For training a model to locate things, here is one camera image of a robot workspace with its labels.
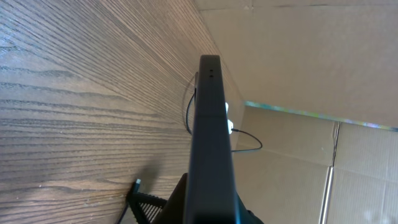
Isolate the white charger plug adapter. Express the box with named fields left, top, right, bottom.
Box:
left=225, top=103, right=234, bottom=134

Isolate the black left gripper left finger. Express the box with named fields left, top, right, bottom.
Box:
left=127, top=192, right=167, bottom=224

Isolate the black USB charging cable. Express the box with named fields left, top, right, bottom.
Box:
left=114, top=71, right=264, bottom=224

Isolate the cardboard backdrop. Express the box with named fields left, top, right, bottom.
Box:
left=197, top=1, right=397, bottom=223

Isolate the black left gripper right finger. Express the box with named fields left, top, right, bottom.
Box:
left=237, top=195, right=264, bottom=224

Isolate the Samsung Galaxy smartphone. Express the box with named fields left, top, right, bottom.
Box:
left=183, top=55, right=240, bottom=223

